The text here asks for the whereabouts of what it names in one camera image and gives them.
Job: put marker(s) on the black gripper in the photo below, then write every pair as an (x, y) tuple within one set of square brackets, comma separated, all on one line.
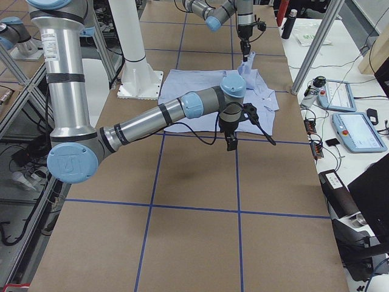
[(244, 32), (228, 132)]

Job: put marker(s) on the light blue striped shirt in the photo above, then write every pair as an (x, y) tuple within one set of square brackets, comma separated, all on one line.
[(179, 83)]

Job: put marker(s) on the black water bottle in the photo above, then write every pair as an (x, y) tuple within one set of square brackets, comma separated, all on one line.
[(288, 25)]

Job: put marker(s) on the far blue teach pendant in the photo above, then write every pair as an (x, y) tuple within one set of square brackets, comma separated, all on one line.
[(337, 96)]

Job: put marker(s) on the blue teach pendant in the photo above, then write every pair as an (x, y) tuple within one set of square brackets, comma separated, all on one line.
[(357, 134), (337, 96)]

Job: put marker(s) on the near blue teach pendant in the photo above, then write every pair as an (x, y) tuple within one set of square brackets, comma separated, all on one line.
[(357, 134)]

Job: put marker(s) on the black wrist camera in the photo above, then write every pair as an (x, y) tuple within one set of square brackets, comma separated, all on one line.
[(251, 113), (261, 26)]

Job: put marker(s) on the aluminium frame post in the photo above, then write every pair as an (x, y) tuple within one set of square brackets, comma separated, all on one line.
[(322, 32)]

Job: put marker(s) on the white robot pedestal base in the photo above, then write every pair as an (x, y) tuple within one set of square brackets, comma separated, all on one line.
[(138, 80)]

